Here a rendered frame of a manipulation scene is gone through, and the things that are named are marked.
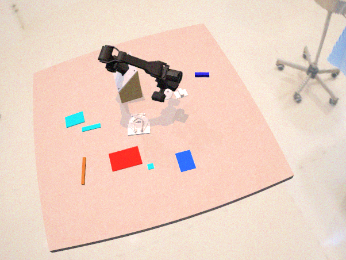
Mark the red flat rectangular plate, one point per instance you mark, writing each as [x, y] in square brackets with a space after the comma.
[125, 158]

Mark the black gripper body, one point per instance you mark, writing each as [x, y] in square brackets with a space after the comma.
[159, 96]

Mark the blue rectangular plate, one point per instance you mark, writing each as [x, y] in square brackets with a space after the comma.
[185, 160]

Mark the small teal flat tile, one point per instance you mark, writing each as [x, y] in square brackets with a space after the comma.
[150, 166]

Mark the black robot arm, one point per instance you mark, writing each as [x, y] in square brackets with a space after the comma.
[157, 69]

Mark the blue rectangular bar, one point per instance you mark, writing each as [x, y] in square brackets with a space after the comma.
[202, 74]

